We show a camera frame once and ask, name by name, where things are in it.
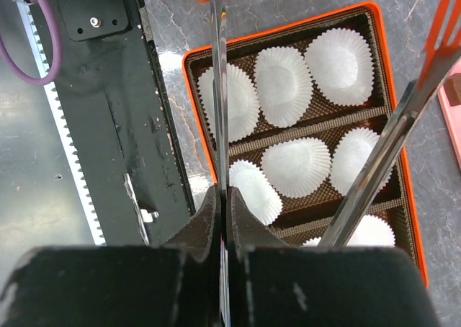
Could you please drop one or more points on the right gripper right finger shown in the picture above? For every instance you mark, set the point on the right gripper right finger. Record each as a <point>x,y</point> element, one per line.
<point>244,229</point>

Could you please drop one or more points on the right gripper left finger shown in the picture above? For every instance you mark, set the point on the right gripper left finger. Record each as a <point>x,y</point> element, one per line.
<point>196,236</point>

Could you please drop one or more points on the metal tongs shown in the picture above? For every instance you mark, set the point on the metal tongs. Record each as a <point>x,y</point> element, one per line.
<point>440,54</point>

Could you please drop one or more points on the orange chocolate box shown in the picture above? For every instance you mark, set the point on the orange chocolate box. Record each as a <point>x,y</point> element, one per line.
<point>308,217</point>

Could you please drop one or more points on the white paper cup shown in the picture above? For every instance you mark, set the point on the white paper cup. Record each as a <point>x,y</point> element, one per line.
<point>340,61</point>
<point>243,103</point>
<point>350,156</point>
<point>284,85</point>
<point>372,231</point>
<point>260,197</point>
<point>297,168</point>

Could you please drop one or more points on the pink tray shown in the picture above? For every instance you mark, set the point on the pink tray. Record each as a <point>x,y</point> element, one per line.
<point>449,94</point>

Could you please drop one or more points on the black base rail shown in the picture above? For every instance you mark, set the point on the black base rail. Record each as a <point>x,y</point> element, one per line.
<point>111,92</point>

